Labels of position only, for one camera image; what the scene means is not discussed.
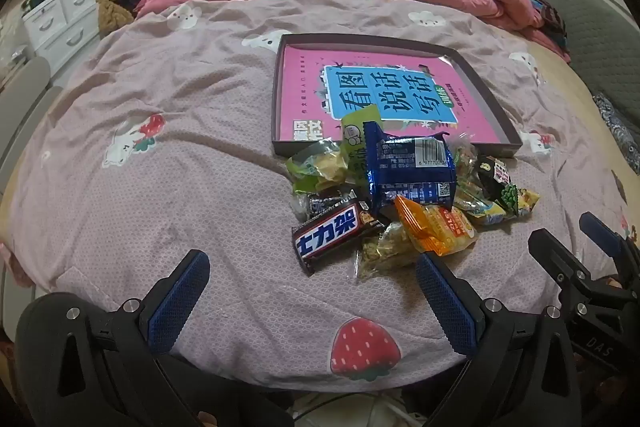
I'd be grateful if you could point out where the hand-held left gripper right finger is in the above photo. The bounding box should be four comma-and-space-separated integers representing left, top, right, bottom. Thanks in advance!
415, 252, 596, 427

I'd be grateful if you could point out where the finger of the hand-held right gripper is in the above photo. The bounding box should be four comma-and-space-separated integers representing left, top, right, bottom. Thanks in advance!
528, 228, 608, 323
579, 212, 640, 288

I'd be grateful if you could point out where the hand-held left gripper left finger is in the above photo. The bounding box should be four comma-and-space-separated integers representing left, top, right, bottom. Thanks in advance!
15, 249, 211, 427

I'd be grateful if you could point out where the yellow crinkled snack packet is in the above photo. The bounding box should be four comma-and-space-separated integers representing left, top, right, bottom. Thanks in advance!
515, 187, 542, 218

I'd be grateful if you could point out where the orange snack packet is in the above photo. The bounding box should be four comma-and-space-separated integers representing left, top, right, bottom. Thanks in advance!
394, 194, 478, 257

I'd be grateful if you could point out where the clear nut brittle packet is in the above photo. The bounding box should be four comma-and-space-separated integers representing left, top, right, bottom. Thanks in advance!
354, 222, 418, 280

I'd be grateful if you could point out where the black green pea packet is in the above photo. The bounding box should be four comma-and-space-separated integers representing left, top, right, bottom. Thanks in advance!
475, 156, 523, 215

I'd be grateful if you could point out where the blue snack packet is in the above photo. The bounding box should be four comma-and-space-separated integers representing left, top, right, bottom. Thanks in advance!
362, 121, 458, 212

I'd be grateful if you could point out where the clear packet with brown pastry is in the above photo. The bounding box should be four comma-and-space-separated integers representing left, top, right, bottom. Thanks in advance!
447, 132, 481, 192

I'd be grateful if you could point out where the black chocolate bar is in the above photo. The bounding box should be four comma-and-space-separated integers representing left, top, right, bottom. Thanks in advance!
291, 201, 391, 277

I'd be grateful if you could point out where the dark shallow cardboard box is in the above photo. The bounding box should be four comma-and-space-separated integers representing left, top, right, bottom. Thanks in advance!
270, 33, 524, 158

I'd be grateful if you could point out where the yellow blue bread packet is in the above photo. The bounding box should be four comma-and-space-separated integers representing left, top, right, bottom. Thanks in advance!
452, 187, 507, 227

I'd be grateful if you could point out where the dark patterned pillow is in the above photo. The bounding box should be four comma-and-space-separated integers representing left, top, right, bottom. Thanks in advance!
592, 92, 640, 172

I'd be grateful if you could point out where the printed pink bedsheet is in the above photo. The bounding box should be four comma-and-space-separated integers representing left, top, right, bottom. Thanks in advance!
0, 0, 640, 383

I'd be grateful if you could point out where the small dark wrapped candy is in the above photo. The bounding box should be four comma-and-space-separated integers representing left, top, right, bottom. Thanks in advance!
292, 189, 358, 223

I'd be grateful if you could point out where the beige bed sheet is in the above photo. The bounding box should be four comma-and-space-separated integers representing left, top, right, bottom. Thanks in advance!
520, 39, 640, 258

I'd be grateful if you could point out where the clear packet with yellow pastry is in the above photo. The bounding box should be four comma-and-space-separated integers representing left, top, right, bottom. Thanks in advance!
286, 139, 351, 195

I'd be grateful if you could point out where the green snack packet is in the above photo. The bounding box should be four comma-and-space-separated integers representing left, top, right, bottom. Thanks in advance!
340, 104, 383, 185

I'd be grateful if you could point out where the dark folded clothing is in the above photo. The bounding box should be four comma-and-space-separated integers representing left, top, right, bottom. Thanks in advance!
530, 0, 571, 58

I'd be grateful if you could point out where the grey padded headboard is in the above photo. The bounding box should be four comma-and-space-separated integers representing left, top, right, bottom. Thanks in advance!
500, 0, 640, 108

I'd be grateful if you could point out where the pink picture book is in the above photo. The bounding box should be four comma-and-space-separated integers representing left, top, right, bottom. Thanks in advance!
277, 47, 511, 142

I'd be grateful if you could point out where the brown knitted blanket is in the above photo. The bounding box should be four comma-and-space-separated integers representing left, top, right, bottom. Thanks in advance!
94, 0, 136, 38

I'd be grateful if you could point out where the white drawer cabinet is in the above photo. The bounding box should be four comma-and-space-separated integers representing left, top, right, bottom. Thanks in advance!
22, 0, 101, 68

